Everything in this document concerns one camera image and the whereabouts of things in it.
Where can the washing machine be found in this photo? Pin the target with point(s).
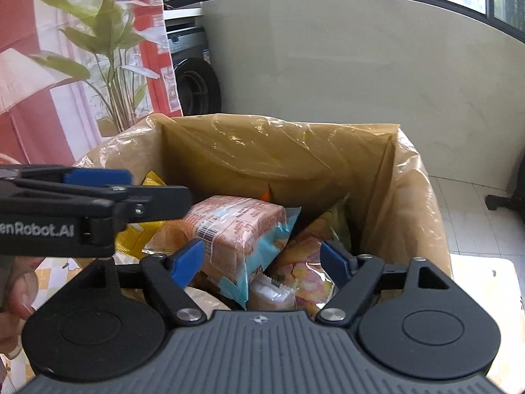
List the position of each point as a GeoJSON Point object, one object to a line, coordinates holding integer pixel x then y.
{"type": "Point", "coordinates": [198, 86]}

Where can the person's left hand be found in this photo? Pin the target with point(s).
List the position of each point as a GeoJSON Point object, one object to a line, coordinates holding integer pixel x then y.
{"type": "Point", "coordinates": [21, 291]}

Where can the orange snack packet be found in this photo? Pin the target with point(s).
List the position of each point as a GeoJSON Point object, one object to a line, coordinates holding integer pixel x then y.
{"type": "Point", "coordinates": [267, 196]}

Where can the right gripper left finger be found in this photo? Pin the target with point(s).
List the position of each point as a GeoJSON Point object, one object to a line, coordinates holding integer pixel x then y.
{"type": "Point", "coordinates": [164, 281]}

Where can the colourful candy bag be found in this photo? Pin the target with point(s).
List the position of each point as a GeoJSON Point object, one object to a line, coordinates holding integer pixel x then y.
{"type": "Point", "coordinates": [298, 265]}

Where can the floral checkered tablecloth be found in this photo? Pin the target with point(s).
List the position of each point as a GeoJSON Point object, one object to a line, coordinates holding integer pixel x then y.
{"type": "Point", "coordinates": [491, 281]}

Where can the brown cardboard box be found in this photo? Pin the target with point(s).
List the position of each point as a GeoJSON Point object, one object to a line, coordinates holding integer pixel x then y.
{"type": "Point", "coordinates": [392, 211]}

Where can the clear bread pack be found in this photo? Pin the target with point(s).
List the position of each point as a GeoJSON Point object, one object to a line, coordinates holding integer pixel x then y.
{"type": "Point", "coordinates": [241, 236]}

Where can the yellow snack bag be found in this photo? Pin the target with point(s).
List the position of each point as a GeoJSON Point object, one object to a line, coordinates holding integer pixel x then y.
{"type": "Point", "coordinates": [136, 236]}

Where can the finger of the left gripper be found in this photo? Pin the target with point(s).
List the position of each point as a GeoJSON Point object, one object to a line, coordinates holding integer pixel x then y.
{"type": "Point", "coordinates": [98, 177]}
{"type": "Point", "coordinates": [153, 203]}

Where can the small white snack packet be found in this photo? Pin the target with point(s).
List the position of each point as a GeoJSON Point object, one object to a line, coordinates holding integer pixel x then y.
{"type": "Point", "coordinates": [266, 294]}

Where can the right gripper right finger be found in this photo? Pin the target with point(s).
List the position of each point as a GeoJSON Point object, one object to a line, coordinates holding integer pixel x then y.
{"type": "Point", "coordinates": [355, 278]}

